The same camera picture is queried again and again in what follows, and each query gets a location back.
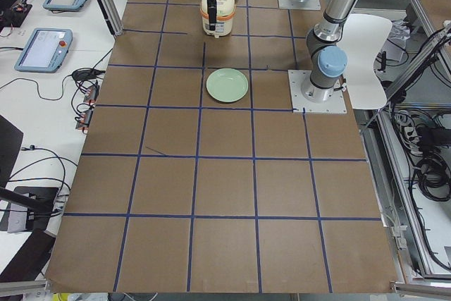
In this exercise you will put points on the green plate far side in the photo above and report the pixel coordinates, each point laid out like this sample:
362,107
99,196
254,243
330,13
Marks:
227,85

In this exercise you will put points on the teach pendant lower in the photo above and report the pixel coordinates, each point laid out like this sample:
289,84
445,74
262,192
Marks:
45,50

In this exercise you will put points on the white rice cooker orange handle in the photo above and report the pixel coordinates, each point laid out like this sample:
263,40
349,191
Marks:
224,22

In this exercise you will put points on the white chair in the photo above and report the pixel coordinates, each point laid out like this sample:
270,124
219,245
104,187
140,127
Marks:
363,36

